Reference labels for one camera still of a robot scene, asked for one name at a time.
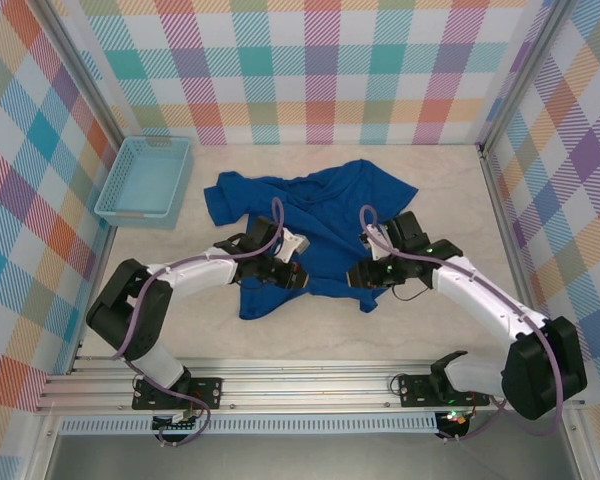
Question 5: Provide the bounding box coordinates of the blue t-shirt with panda print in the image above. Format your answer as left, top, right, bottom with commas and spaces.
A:
202, 158, 420, 321

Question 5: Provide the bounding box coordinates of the light blue plastic basket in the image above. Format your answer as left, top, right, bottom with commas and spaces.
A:
93, 135, 196, 230

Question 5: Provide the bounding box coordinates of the small circuit board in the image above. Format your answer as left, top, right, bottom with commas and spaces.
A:
437, 409, 474, 437
152, 410, 201, 434

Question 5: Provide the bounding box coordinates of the grey metal panel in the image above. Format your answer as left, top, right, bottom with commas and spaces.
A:
44, 433, 579, 480

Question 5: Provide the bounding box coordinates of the thin black cable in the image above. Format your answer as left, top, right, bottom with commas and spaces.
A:
392, 279, 431, 303

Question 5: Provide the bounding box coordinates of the aluminium mounting rail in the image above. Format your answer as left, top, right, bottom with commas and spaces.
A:
34, 355, 586, 415

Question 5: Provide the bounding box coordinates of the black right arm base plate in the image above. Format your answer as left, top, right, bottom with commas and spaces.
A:
397, 372, 491, 409

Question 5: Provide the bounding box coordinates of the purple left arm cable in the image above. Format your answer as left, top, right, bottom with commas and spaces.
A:
112, 197, 286, 449

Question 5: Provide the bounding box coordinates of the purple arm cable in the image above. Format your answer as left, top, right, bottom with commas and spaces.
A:
112, 197, 286, 449
358, 203, 569, 444

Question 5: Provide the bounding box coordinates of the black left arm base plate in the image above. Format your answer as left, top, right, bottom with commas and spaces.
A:
131, 375, 224, 411

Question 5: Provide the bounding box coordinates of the slotted grey cable duct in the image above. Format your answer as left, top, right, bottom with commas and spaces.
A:
59, 412, 439, 435

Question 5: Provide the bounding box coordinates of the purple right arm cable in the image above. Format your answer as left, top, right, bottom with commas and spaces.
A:
358, 203, 569, 444

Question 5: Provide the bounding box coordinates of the aluminium frame post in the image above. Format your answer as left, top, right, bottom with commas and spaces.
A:
477, 0, 581, 151
27, 0, 134, 149

